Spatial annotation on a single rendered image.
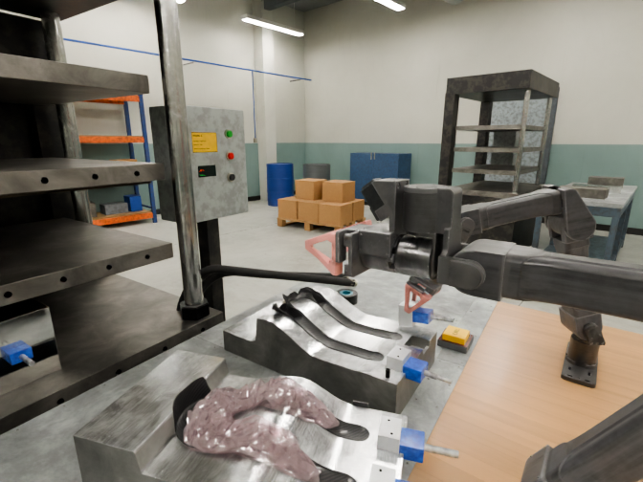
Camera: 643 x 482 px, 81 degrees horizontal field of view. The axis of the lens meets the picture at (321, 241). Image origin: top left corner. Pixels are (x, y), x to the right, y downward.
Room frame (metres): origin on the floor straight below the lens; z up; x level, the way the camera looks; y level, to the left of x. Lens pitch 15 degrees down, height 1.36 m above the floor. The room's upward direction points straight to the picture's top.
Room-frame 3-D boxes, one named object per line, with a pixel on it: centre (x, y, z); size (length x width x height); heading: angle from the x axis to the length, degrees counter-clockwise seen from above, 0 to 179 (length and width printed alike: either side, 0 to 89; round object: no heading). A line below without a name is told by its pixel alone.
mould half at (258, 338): (0.89, -0.01, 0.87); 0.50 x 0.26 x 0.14; 56
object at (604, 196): (4.28, -3.09, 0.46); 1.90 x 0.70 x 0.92; 138
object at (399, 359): (0.69, -0.21, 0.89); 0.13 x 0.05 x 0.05; 56
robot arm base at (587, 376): (0.85, -0.67, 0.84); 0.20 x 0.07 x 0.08; 143
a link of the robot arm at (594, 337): (0.85, -0.66, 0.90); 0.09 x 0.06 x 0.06; 179
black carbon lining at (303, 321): (0.87, -0.02, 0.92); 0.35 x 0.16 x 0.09; 56
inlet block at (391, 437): (0.53, -0.16, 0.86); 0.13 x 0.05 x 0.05; 74
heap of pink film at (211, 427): (0.55, 0.11, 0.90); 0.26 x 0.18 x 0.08; 74
